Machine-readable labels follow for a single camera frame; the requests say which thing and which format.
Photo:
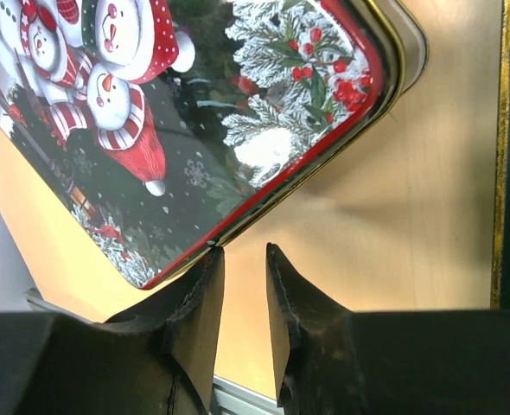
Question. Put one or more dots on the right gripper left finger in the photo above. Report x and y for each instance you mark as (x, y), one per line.
(156, 357)

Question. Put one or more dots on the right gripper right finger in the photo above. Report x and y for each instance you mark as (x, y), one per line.
(328, 359)

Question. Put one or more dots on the gold tin lid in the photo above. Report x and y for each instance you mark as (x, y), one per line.
(165, 127)

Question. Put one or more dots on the gold cookie tin base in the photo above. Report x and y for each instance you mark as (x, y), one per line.
(414, 43)

